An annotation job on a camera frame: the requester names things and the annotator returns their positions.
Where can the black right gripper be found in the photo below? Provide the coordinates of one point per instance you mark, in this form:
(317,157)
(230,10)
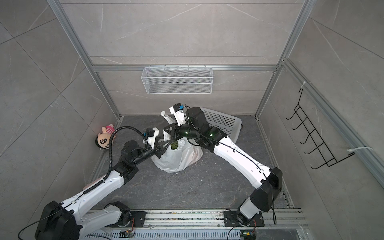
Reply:
(176,133)

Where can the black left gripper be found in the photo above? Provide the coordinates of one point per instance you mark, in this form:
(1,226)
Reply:
(158,148)

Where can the yellow pineapple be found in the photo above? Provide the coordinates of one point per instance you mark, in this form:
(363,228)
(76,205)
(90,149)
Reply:
(174,145)

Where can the white plastic bag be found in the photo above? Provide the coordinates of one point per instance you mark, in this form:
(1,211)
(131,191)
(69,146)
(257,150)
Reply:
(176,160)

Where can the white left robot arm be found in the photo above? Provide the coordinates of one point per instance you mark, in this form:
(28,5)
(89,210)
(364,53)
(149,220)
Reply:
(71,220)

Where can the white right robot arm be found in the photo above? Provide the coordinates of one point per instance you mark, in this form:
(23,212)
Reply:
(191,124)

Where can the white plastic perforated basket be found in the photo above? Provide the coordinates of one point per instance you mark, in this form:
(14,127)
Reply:
(228,124)

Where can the pink plush doll toy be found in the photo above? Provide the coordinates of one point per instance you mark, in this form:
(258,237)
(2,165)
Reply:
(103,139)

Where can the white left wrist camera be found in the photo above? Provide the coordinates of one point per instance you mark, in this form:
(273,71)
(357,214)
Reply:
(151,134)

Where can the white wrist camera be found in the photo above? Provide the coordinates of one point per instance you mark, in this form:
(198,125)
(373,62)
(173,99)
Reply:
(151,134)
(177,111)

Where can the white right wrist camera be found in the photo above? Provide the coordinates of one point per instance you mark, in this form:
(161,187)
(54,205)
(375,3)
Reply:
(177,111)

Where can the white wire wall shelf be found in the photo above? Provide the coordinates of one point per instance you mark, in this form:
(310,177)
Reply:
(177,80)

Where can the black wire hook rack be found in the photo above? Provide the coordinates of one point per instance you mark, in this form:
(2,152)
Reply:
(314,136)

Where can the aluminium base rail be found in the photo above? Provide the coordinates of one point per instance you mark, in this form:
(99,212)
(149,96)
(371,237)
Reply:
(216,224)

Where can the aluminium frame profiles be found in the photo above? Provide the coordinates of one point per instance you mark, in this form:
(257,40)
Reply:
(369,158)

